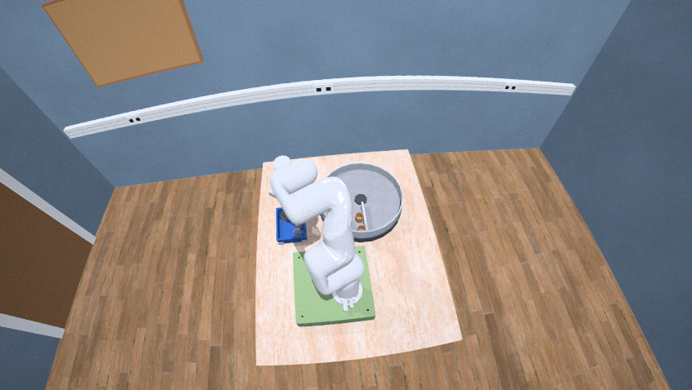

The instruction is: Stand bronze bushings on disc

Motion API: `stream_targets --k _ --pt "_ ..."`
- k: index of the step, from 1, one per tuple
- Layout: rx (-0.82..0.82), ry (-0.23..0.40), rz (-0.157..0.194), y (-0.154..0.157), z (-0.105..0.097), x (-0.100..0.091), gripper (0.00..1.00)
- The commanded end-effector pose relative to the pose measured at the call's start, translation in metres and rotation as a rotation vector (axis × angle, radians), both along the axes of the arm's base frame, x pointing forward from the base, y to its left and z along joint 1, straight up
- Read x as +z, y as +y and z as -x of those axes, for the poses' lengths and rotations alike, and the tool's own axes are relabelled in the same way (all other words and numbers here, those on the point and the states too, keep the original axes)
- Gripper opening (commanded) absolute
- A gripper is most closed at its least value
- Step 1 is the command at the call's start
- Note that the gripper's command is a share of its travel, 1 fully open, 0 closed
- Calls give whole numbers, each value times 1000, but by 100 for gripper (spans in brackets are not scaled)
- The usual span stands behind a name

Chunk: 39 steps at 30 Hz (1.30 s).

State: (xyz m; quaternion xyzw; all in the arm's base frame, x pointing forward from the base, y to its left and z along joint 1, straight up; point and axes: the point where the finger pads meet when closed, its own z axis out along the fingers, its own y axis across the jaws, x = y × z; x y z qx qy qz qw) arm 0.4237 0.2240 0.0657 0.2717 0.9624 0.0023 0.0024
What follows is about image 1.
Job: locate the blue open-top crate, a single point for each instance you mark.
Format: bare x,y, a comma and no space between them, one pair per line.
285,229

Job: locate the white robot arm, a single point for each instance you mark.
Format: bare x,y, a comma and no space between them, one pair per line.
302,199

